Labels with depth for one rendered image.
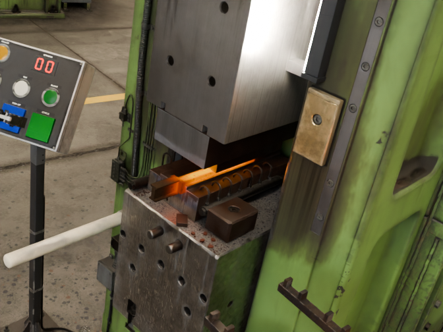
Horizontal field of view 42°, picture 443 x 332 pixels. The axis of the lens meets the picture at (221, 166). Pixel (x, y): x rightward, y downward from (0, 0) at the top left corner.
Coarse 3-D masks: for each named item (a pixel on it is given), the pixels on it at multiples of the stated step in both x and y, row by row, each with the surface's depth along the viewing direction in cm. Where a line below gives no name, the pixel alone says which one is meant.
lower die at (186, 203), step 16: (256, 160) 176; (272, 160) 180; (160, 176) 162; (176, 176) 161; (224, 176) 166; (256, 176) 170; (272, 176) 177; (192, 192) 155; (224, 192) 161; (176, 208) 160; (192, 208) 155
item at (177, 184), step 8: (184, 176) 158; (192, 176) 159; (200, 176) 160; (208, 176) 163; (152, 184) 150; (160, 184) 150; (168, 184) 151; (176, 184) 155; (184, 184) 154; (152, 192) 150; (160, 192) 151; (168, 192) 154; (176, 192) 155; (152, 200) 151
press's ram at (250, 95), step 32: (160, 0) 144; (192, 0) 136; (224, 0) 130; (256, 0) 126; (288, 0) 134; (320, 0) 144; (160, 32) 147; (192, 32) 139; (224, 32) 132; (256, 32) 131; (288, 32) 140; (160, 64) 150; (192, 64) 142; (224, 64) 135; (256, 64) 136; (288, 64) 145; (160, 96) 153; (192, 96) 145; (224, 96) 137; (256, 96) 142; (288, 96) 153; (224, 128) 140; (256, 128) 149
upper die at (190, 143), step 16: (160, 112) 155; (160, 128) 156; (176, 128) 152; (192, 128) 148; (288, 128) 171; (176, 144) 154; (192, 144) 149; (208, 144) 145; (224, 144) 150; (240, 144) 156; (256, 144) 162; (272, 144) 168; (192, 160) 151; (208, 160) 148; (224, 160) 154
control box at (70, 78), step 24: (24, 48) 172; (0, 72) 173; (24, 72) 172; (48, 72) 170; (72, 72) 169; (0, 96) 173; (24, 96) 171; (72, 96) 168; (72, 120) 172; (48, 144) 168
